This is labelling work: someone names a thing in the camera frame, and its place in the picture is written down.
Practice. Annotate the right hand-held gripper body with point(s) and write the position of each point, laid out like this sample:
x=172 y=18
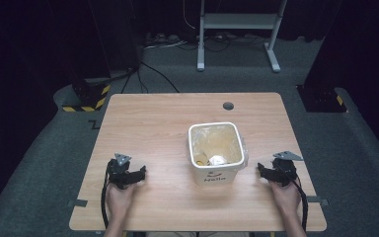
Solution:
x=284 y=171

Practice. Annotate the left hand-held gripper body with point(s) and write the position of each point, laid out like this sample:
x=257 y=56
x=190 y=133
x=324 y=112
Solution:
x=118 y=171

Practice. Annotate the cream plastic trash bin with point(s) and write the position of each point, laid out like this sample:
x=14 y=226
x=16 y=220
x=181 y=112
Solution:
x=215 y=176

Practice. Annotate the person's right hand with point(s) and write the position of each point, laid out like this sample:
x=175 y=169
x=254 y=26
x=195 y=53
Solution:
x=286 y=197

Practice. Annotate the person's left hand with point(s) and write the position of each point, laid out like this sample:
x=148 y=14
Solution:
x=120 y=200

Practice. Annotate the crumpled white paper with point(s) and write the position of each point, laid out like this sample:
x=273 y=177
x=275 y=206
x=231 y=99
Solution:
x=217 y=160

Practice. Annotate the yellow printed wrapper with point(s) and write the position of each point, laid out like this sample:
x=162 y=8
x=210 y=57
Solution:
x=201 y=162

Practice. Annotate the black yellow striped base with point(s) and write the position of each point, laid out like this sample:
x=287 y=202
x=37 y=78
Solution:
x=322 y=98
x=90 y=95

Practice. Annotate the power strip with plugs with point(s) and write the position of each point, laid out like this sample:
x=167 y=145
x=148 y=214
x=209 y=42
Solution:
x=161 y=39

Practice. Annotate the white metal stand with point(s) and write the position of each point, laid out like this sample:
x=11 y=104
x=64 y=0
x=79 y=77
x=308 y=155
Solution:
x=240 y=21

